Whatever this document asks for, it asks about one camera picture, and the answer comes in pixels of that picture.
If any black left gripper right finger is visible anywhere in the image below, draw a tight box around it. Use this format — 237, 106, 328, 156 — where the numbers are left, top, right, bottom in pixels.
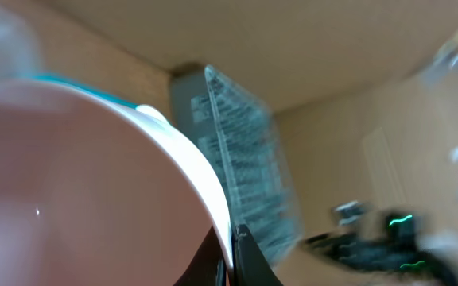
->
231, 224, 282, 286

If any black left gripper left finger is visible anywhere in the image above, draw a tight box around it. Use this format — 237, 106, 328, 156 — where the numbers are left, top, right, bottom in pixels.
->
174, 228, 226, 286

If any grey dish rack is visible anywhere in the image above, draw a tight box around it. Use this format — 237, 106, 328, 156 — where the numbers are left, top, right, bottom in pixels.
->
169, 65, 303, 267

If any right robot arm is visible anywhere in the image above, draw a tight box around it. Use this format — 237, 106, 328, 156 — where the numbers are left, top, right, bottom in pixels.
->
302, 201, 458, 286

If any teal plastic tray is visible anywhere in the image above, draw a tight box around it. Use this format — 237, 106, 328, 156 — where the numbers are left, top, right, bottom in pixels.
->
33, 73, 138, 109

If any pink bowl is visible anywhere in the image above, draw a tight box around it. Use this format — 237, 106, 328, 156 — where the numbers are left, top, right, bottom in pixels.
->
0, 80, 232, 285

